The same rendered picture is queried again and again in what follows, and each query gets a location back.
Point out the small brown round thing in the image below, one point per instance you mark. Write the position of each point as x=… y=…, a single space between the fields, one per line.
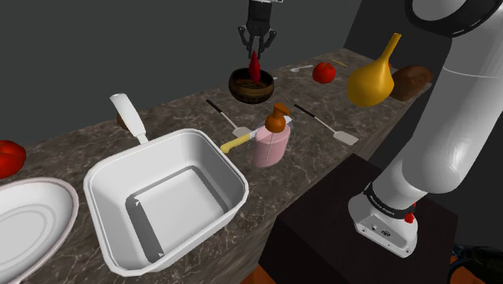
x=121 y=122

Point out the red bell pepper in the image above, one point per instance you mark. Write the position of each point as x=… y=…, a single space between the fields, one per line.
x=11 y=158

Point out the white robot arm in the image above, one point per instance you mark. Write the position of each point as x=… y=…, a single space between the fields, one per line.
x=452 y=129

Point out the brown wooden bowl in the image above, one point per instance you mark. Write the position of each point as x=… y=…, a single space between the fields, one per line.
x=251 y=92

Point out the small white spoon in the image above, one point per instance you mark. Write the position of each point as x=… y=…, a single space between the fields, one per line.
x=296 y=69

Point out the red tomato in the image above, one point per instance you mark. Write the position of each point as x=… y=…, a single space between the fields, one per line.
x=323 y=73

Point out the white oval plate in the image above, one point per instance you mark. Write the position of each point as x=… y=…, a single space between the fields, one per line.
x=31 y=224

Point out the red chilli pepper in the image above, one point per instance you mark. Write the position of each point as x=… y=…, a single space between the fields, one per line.
x=255 y=69

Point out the thin yellow stick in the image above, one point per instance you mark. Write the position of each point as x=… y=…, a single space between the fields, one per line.
x=340 y=63

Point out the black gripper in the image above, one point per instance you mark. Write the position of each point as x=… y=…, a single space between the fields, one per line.
x=259 y=17

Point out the pink soap dispenser brown pump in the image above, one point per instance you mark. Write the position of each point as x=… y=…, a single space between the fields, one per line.
x=269 y=147

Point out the yellow gourd-shaped vase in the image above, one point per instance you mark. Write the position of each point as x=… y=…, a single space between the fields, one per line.
x=369 y=84

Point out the brown bread loaf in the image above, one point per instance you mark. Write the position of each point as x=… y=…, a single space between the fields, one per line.
x=410 y=81

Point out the dark robot stand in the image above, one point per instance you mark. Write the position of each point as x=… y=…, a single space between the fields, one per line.
x=314 y=236

